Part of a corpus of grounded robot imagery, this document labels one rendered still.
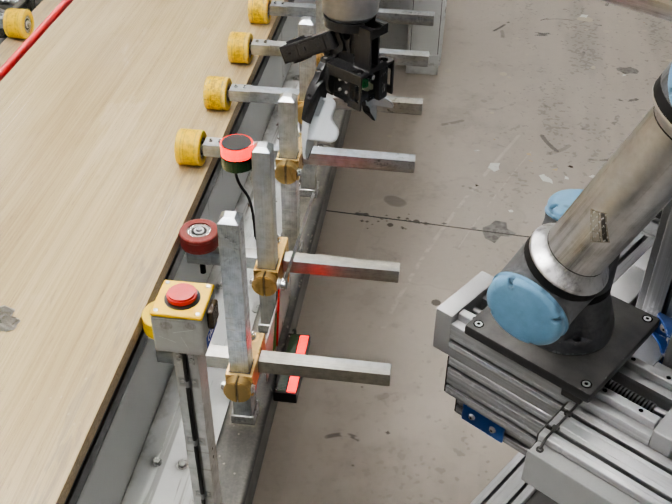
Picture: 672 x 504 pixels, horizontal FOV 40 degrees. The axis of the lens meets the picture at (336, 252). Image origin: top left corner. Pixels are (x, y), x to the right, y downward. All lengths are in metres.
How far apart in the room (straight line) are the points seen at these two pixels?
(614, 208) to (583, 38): 3.82
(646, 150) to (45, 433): 0.99
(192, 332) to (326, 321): 1.79
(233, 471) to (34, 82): 1.24
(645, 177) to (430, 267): 2.17
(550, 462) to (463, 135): 2.68
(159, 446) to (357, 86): 0.89
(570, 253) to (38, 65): 1.74
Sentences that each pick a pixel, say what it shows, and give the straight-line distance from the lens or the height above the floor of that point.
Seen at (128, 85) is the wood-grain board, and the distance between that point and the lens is 2.43.
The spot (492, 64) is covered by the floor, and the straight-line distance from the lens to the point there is 4.56.
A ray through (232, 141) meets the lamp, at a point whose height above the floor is 1.15.
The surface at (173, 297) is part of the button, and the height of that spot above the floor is 1.23.
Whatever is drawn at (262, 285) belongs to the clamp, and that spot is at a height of 0.85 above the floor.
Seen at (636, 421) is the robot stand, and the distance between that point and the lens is 1.46.
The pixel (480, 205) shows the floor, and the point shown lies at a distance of 3.54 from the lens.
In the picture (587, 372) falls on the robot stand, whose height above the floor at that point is 1.04.
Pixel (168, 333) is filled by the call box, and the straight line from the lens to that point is 1.23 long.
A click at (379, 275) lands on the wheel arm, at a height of 0.85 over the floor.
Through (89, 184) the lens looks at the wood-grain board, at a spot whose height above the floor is 0.90.
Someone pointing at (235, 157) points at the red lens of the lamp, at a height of 1.13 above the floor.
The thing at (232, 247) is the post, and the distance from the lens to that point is 1.47.
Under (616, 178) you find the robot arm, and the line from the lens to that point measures 1.11.
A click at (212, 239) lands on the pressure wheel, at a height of 0.90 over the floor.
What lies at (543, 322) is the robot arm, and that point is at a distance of 1.23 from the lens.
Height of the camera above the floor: 2.02
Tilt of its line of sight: 38 degrees down
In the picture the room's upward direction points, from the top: 1 degrees clockwise
